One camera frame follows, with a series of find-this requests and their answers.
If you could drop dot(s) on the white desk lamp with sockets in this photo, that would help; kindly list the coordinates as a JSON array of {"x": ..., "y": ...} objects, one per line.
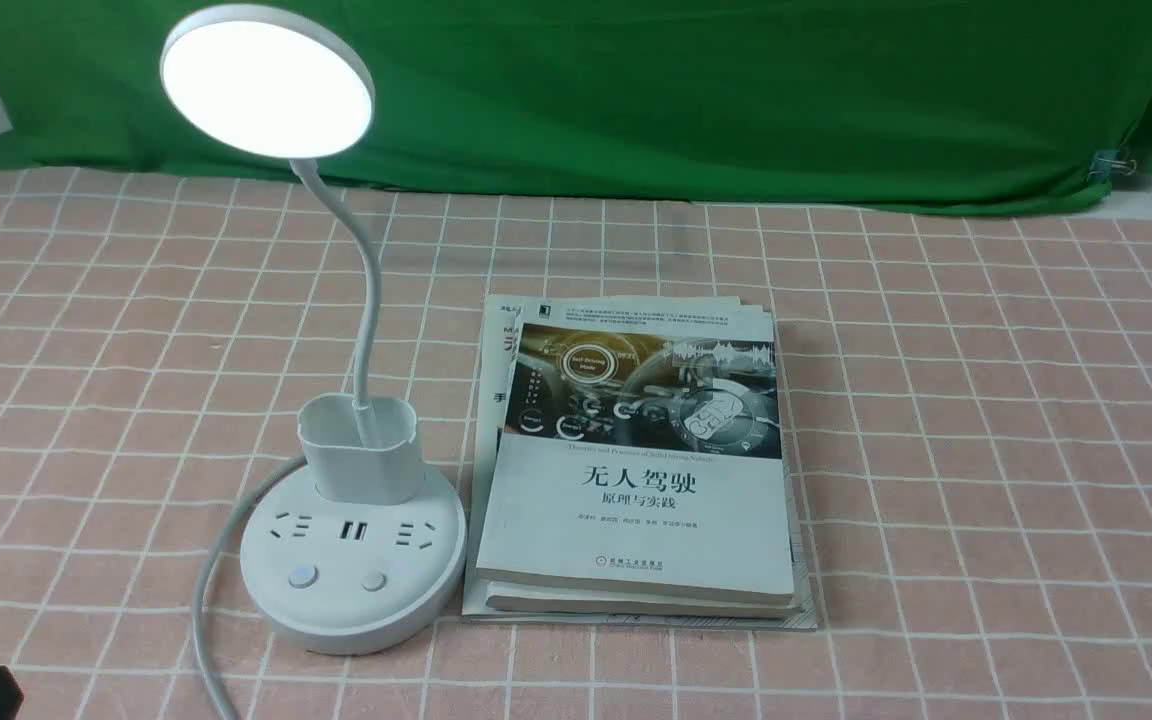
[{"x": 356, "y": 544}]

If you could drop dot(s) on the green backdrop cloth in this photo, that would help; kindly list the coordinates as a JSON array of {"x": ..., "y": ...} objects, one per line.
[{"x": 971, "y": 108}]

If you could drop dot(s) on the top white self-driving book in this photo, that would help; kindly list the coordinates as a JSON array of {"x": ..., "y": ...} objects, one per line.
[{"x": 636, "y": 480}]

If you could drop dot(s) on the blue binder clip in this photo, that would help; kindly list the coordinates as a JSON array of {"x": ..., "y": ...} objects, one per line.
[{"x": 1108, "y": 164}]

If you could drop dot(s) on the pink checkered tablecloth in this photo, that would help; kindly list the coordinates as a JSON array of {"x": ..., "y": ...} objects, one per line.
[{"x": 969, "y": 414}]

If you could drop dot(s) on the bottom thin magazine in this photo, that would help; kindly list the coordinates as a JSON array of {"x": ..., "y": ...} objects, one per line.
[{"x": 537, "y": 605}]

